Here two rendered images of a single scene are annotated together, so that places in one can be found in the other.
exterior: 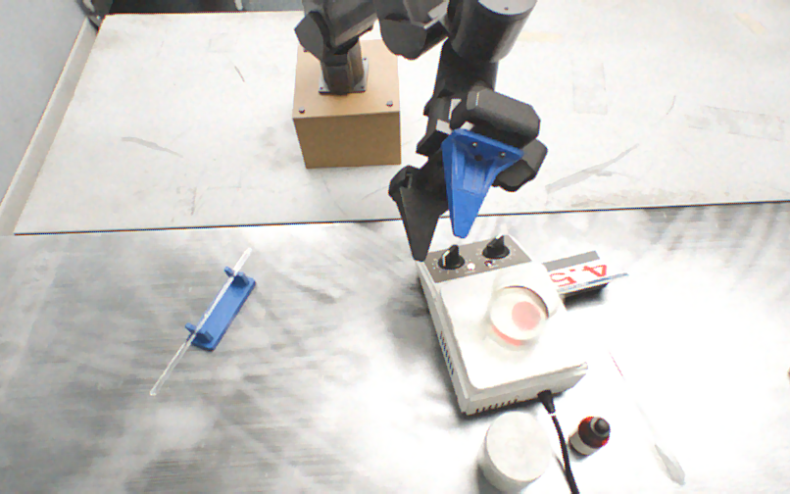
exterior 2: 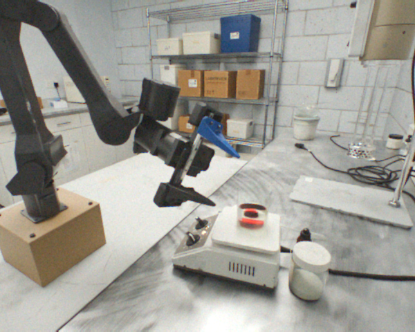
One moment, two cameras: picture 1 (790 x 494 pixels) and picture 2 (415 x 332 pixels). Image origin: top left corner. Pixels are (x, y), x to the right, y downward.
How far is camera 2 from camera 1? 0.36 m
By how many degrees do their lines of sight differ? 57
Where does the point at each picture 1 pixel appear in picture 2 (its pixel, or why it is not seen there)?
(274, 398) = not seen: outside the picture
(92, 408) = not seen: outside the picture
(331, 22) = (50, 158)
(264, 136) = not seen: outside the picture
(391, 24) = (113, 124)
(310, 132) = (44, 249)
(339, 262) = (131, 304)
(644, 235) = (222, 199)
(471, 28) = (164, 99)
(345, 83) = (56, 205)
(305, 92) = (23, 229)
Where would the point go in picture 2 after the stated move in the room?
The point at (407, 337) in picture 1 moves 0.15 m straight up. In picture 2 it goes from (211, 294) to (213, 222)
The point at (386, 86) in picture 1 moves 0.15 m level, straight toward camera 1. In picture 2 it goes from (79, 200) to (131, 219)
